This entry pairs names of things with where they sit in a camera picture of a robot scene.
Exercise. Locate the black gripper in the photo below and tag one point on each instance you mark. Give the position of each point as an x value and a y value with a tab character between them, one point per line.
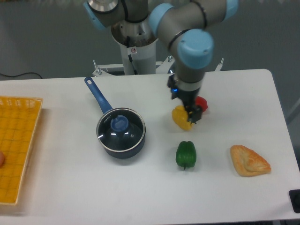
187	94

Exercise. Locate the glass lid with blue knob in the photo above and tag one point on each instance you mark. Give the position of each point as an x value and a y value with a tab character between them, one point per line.
121	131

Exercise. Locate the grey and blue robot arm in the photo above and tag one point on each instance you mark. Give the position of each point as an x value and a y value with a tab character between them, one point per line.
181	29

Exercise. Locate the red bell pepper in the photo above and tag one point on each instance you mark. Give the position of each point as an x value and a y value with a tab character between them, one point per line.
202	103

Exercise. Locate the yellow bell pepper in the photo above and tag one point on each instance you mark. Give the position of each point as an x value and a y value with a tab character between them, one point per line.
180	117

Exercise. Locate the green bell pepper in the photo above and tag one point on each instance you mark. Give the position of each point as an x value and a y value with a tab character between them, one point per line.
186	155

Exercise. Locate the dark blue saucepan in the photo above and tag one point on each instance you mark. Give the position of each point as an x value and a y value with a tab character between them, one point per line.
105	107

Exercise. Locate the golden puff pastry turnover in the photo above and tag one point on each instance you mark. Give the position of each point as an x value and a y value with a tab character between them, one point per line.
247	162

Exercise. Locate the black device at table corner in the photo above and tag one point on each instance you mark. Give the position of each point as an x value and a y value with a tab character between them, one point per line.
295	199

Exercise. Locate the yellow woven basket tray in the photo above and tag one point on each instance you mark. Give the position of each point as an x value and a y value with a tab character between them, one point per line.
18	121

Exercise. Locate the orange round object in basket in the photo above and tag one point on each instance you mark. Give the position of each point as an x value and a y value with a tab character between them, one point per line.
2	158

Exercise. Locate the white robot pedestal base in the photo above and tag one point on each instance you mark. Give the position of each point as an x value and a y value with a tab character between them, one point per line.
137	42

